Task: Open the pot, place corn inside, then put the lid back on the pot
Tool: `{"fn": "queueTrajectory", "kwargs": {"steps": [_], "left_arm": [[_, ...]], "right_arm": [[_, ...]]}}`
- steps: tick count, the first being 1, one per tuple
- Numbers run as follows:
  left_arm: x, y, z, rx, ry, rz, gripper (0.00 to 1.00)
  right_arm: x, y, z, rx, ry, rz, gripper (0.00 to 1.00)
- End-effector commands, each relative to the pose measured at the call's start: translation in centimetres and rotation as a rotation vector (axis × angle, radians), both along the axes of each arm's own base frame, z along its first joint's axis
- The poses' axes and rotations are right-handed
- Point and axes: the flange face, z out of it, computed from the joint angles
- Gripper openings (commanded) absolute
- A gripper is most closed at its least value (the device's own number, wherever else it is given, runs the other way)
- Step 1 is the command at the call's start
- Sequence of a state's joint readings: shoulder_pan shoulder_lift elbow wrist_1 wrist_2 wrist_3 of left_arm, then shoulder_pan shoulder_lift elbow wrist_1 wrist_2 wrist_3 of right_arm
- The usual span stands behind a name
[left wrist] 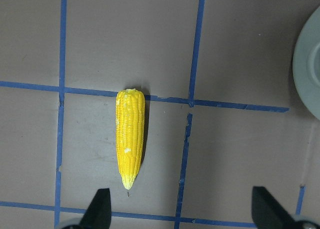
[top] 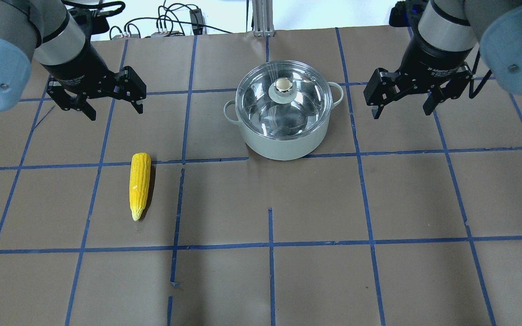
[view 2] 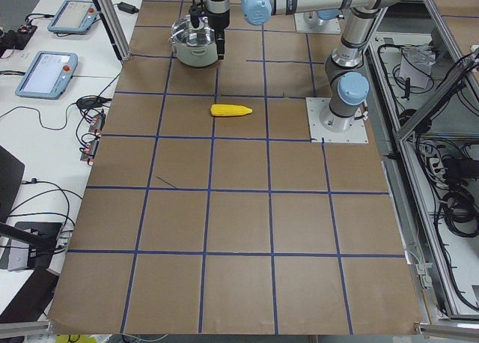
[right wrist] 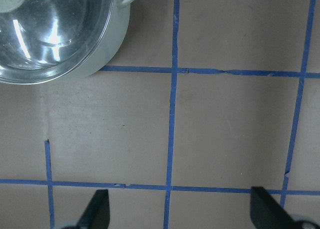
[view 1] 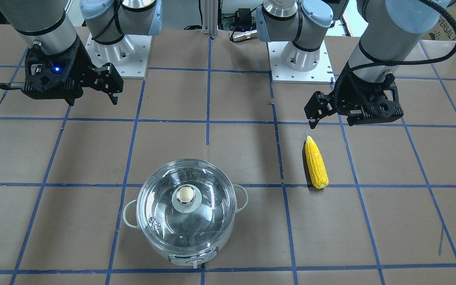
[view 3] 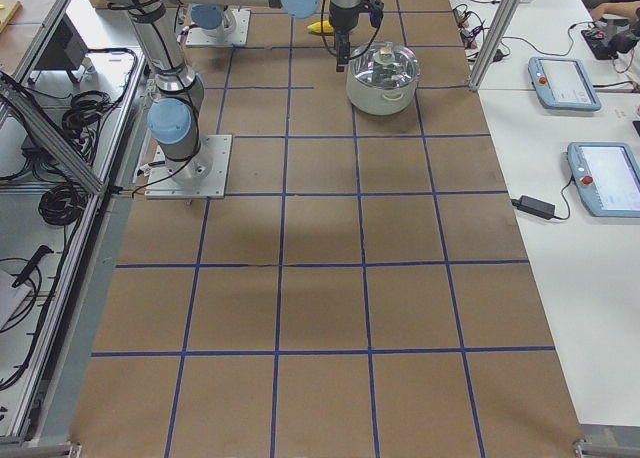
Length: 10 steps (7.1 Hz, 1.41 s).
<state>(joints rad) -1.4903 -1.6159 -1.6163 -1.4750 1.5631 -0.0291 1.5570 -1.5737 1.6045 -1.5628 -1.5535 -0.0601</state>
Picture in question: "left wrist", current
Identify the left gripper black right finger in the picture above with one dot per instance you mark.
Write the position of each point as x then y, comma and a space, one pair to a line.
266, 211

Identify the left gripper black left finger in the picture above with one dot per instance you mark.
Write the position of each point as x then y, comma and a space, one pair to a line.
98, 214

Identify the yellow corn cob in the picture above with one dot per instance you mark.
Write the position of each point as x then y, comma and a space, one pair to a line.
129, 133

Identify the glass pot lid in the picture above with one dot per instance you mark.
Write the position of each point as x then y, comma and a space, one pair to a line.
306, 64

